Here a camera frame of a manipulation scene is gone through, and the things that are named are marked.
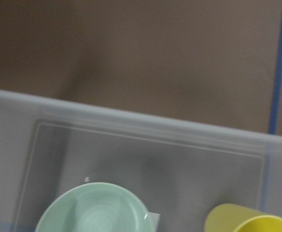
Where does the clear plastic storage box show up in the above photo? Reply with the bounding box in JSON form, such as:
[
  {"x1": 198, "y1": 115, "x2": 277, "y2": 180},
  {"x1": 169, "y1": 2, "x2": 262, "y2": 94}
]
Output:
[{"x1": 0, "y1": 90, "x2": 282, "y2": 232}]

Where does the mint green bowl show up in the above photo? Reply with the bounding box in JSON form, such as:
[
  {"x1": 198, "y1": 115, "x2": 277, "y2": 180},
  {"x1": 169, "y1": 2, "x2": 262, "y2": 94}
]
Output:
[{"x1": 35, "y1": 182, "x2": 156, "y2": 232}]

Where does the yellow plastic cup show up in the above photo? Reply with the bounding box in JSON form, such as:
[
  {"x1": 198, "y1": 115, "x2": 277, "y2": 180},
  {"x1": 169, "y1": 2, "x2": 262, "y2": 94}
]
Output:
[{"x1": 203, "y1": 203, "x2": 282, "y2": 232}]

